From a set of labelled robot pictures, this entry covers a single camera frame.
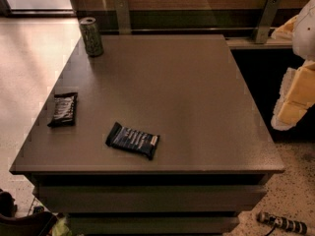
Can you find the grey drawer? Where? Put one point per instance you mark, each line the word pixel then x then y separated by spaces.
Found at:
pixel 152 225
pixel 132 199

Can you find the green soda can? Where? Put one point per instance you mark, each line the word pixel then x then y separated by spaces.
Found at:
pixel 91 36

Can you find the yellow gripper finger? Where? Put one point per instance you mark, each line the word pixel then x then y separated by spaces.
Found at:
pixel 284 31
pixel 297 95

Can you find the right metal bracket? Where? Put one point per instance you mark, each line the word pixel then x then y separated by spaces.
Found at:
pixel 261 32

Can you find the black white striped tool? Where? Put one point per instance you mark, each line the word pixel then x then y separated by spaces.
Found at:
pixel 283 223

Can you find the blue rxbar wrapper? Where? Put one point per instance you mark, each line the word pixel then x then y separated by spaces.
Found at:
pixel 132 140

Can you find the lower grey drawer front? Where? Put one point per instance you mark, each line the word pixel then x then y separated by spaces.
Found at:
pixel 152 225

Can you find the upper grey drawer front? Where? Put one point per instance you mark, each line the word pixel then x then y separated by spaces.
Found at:
pixel 132 199

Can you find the black snack bar wrapper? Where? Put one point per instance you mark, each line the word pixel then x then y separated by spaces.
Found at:
pixel 65 105

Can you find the dark chair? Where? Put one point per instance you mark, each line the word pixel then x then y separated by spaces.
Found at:
pixel 37 224

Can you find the green crumpled item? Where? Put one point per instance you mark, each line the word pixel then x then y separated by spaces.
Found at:
pixel 60 228

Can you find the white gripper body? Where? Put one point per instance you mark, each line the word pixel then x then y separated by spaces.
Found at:
pixel 306 33

